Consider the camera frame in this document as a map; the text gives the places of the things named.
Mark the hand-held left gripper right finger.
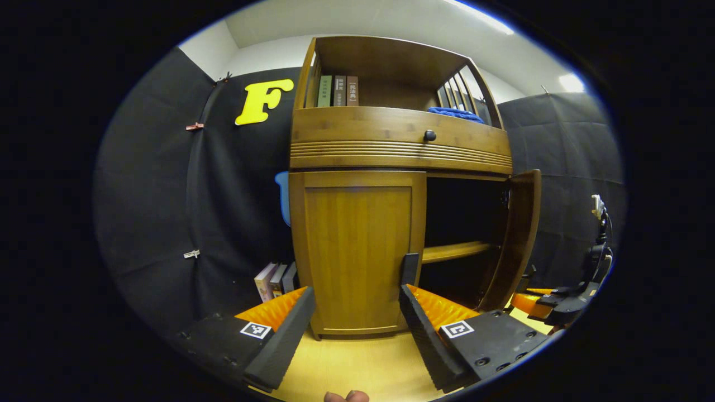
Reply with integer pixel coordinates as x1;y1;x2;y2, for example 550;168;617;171
399;284;551;393

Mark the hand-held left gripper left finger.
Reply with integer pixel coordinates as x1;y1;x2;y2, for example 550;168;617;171
170;286;317;393

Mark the wooden cabinet door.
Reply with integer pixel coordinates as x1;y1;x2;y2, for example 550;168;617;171
289;170;428;336
478;169;542;312

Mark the wooden double-door shoe cabinet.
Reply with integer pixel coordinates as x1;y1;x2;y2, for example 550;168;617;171
288;35;542;340

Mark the wooden inner cabinet shelf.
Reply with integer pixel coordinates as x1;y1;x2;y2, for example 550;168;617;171
422;241;492;264

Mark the wooden cabinet drawer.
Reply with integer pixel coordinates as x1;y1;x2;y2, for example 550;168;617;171
289;106;513;175

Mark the dark-spined floor book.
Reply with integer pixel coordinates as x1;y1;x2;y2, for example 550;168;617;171
269;264;288;299

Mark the pink-white floor book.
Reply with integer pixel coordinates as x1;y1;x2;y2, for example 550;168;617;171
254;262;278;303

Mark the black backdrop cloth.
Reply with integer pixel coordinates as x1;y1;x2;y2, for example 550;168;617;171
92;47;626;341

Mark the blue folded towel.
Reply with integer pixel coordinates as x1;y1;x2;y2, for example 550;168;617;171
427;107;485;124

